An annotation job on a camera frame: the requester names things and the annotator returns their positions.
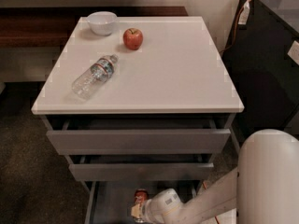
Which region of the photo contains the white counter top cabinet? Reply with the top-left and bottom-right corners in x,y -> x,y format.
31,15 -> 245,185

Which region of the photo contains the grey drawer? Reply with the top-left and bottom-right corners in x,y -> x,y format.
69,154 -> 214,181
84,180 -> 200,224
46,119 -> 232,156

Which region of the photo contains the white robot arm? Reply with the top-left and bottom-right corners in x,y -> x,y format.
131,129 -> 299,224

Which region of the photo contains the clear plastic water bottle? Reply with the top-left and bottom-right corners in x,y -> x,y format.
72,54 -> 119,100

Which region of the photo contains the grey middle drawer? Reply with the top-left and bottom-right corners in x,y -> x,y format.
69,154 -> 214,181

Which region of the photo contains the red coke can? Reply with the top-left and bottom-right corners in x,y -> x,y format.
134,189 -> 150,224

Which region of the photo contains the black side cabinet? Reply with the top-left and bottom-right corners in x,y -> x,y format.
222,0 -> 299,136

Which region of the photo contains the white wall outlet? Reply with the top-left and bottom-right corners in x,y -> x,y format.
288,41 -> 299,65

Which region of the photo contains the red apple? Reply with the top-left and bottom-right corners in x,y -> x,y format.
122,28 -> 143,50

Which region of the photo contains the grey top drawer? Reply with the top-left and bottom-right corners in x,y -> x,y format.
46,119 -> 232,156

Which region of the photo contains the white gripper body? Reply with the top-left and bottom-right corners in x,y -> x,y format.
143,189 -> 181,224

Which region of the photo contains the grey bottom drawer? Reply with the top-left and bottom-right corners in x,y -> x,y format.
84,180 -> 200,224

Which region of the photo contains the white bowl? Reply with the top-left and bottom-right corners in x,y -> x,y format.
87,11 -> 117,35

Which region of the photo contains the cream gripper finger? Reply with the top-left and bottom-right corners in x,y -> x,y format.
131,204 -> 146,218

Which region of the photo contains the dark wooden shelf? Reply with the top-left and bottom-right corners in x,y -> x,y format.
0,7 -> 188,48

